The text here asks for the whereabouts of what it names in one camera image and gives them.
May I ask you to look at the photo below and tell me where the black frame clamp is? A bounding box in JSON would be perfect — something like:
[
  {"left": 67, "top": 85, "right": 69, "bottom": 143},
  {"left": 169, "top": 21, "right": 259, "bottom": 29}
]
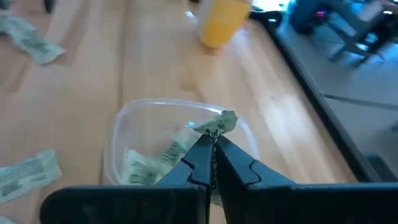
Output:
[{"left": 250, "top": 11, "right": 283, "bottom": 26}]

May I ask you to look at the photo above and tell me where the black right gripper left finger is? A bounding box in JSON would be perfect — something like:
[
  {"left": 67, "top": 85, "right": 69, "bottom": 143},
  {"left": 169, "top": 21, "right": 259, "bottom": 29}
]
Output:
[{"left": 40, "top": 135, "right": 215, "bottom": 224}]

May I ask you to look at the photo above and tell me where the yellow ceramic mug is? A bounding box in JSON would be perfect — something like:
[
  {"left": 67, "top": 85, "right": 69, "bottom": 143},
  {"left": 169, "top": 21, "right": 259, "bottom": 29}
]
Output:
[{"left": 185, "top": 0, "right": 253, "bottom": 50}]

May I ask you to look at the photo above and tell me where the blue rolling office chair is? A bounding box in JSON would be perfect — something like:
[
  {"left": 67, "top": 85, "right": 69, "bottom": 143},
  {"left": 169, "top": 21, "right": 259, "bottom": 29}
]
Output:
[{"left": 286, "top": 0, "right": 398, "bottom": 65}]

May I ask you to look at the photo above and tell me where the clear plastic container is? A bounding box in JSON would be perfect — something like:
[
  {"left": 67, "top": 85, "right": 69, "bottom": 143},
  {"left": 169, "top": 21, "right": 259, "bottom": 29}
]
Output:
[{"left": 104, "top": 98, "right": 261, "bottom": 187}]

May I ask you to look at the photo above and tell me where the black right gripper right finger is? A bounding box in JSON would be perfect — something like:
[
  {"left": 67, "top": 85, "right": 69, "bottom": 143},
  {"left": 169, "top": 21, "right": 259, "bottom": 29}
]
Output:
[{"left": 217, "top": 135, "right": 398, "bottom": 224}]

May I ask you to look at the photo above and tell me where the black aluminium rig frame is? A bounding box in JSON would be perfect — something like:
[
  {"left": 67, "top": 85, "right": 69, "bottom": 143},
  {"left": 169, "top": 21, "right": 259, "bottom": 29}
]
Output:
[{"left": 248, "top": 11, "right": 385, "bottom": 184}]

